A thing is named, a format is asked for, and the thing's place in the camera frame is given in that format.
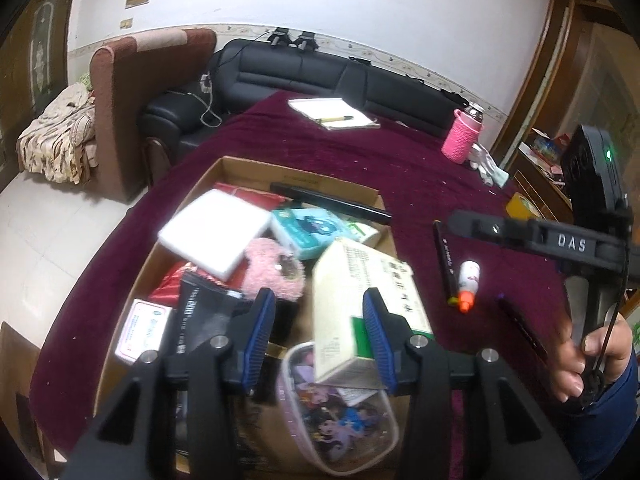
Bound white charging cable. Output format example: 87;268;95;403
165;72;223;128

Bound black marker yellow tip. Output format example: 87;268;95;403
432;220;460;307

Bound maroon velvet tablecloth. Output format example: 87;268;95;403
27;91;640;480

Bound teal tissue pack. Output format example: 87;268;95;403
270;207;353;261

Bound floral blanket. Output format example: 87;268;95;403
15;82;97;184

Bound white glue bottle orange cap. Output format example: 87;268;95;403
457;260;482;313

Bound wooden glass door cabinet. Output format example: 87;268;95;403
0;0;73;191

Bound colourful box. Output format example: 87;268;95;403
530;132;571;166

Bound black printed packet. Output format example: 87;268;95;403
162;271;246;361

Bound cardboard box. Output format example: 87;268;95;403
92;156;401;480

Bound white teal plastic packet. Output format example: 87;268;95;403
467;142;511;188

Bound person's right forearm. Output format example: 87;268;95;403
565;350;640;480

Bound clear plastic pouch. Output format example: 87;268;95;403
281;342;401;477

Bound pink fluffy pouch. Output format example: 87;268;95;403
244;237;307;302

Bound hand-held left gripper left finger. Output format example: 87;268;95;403
60;287;278;480

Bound black leather sofa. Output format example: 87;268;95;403
137;39;468;161

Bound person's right hand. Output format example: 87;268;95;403
550;316;633;403

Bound wooden bookshelf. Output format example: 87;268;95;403
492;0;640;211

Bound pink knitted sleeve bottle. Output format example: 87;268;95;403
441;105;485;163

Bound yellow tape roll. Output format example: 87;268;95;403
505;192;543;221

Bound white packet red print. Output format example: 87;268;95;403
115;299;173;365

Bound red foil packet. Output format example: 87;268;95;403
150;184;286;306

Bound white notepad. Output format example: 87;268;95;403
287;97;381;132

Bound large white medicine box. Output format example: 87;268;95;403
312;237;436;386

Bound black marker purple cap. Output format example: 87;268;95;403
496;296;550;358

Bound brown armchair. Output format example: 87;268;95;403
89;29;217;205

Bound small green white medicine box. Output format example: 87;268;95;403
345;217;380;248

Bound white flat box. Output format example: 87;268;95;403
157;189;273;282

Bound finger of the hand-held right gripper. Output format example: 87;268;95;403
447;210;541;253

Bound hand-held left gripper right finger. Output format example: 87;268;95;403
362;287;571;480

